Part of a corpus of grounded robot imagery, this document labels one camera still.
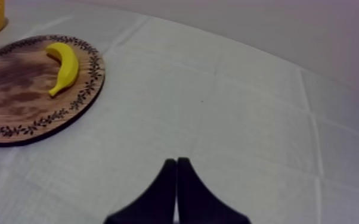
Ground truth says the round wooden board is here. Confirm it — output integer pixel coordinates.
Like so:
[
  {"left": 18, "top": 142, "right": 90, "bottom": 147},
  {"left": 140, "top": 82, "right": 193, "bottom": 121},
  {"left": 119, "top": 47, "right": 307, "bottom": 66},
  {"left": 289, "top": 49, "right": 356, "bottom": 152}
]
[{"left": 0, "top": 34, "right": 106, "bottom": 148}]

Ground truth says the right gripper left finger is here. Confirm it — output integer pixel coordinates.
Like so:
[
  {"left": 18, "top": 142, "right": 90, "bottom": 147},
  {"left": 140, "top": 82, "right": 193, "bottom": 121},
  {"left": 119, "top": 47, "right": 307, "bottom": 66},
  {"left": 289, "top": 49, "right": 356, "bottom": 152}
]
[{"left": 103, "top": 158, "right": 178, "bottom": 224}]

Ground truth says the yellow toy banana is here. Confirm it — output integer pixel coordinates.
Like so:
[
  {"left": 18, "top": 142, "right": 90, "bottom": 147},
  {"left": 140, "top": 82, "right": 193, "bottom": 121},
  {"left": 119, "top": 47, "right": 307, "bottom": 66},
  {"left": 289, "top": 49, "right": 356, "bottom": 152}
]
[{"left": 45, "top": 42, "right": 80, "bottom": 97}]

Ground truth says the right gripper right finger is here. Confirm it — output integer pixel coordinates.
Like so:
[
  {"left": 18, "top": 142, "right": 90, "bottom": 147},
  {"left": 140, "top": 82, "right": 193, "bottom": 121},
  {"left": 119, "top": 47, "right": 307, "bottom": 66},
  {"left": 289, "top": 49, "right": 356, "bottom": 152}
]
[{"left": 176, "top": 157, "right": 252, "bottom": 224}]

